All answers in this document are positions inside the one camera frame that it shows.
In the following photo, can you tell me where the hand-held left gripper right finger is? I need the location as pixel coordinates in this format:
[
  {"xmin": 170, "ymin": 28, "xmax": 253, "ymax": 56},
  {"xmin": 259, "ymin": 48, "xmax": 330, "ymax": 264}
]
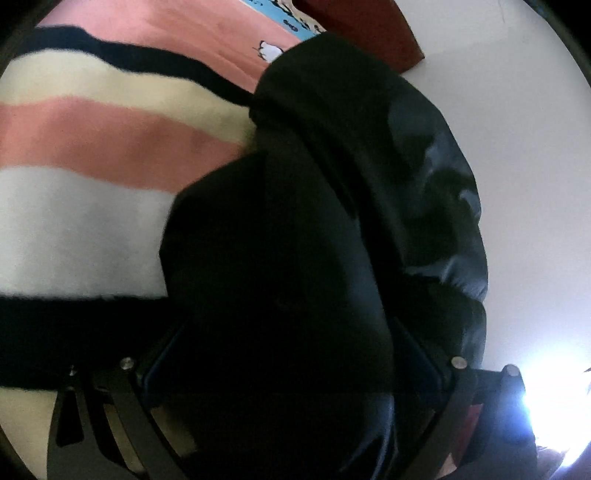
[{"xmin": 392, "ymin": 318, "xmax": 540, "ymax": 480}]

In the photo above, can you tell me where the black puffer jacket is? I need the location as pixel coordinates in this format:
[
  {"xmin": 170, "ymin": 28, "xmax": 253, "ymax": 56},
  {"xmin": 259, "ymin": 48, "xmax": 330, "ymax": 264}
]
[{"xmin": 159, "ymin": 32, "xmax": 490, "ymax": 480}]

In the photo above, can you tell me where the dark red headboard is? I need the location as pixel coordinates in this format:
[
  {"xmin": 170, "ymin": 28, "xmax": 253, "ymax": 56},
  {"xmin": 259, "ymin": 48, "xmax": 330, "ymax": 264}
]
[{"xmin": 293, "ymin": 0, "xmax": 426, "ymax": 75}]

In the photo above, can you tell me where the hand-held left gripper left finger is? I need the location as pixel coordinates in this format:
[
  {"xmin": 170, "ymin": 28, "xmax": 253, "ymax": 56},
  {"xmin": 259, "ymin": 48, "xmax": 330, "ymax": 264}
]
[{"xmin": 46, "ymin": 323, "xmax": 201, "ymax": 480}]

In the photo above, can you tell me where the striped cartoon printed blanket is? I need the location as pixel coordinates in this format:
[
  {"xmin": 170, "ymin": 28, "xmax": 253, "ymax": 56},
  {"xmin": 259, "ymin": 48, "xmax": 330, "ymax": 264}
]
[{"xmin": 0, "ymin": 0, "xmax": 331, "ymax": 480}]

